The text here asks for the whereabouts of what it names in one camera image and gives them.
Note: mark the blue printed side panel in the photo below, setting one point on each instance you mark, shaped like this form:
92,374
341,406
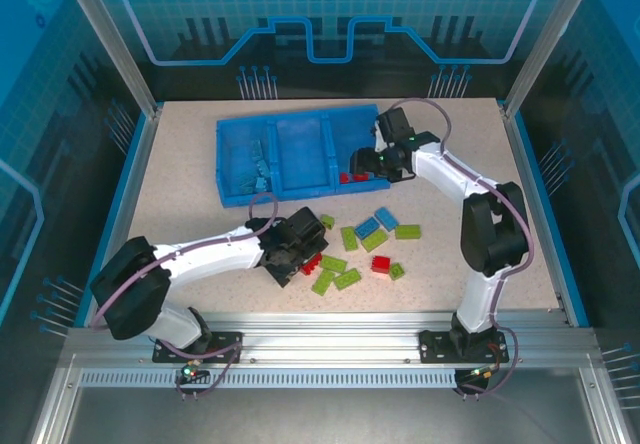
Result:
600,139
40,139

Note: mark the red lego brick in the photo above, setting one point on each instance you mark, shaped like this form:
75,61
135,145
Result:
345,178
361,177
381,263
311,265

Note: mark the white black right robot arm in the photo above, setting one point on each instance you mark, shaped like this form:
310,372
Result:
450,169

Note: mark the aluminium frame post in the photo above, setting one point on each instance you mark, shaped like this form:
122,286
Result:
540,39
112,39

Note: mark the square green lego brick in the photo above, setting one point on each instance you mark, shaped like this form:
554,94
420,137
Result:
327,221
396,270

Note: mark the grey metal panel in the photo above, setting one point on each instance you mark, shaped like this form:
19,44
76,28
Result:
325,419

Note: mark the long green lego brick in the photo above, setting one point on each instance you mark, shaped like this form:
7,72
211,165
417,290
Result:
333,264
323,282
348,238
374,240
347,279
407,232

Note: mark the blue lego brick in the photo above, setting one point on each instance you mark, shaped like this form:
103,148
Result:
256,148
386,218
246,183
368,226
260,184
263,166

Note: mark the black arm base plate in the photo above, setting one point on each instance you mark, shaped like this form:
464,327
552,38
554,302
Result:
225,346
435,346

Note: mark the aluminium side rail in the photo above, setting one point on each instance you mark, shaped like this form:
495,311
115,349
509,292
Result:
125,214
526,164

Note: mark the aluminium frame rail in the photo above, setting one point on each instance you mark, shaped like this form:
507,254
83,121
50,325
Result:
325,334

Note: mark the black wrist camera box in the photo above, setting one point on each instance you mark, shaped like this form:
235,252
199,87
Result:
395,123
306,226

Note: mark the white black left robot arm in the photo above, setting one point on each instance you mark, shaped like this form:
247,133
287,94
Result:
210,256

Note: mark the blue printed gear panel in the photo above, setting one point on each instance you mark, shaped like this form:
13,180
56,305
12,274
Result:
320,14

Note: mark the small connector board with LED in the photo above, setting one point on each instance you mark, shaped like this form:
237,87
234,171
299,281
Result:
189,371
479,374

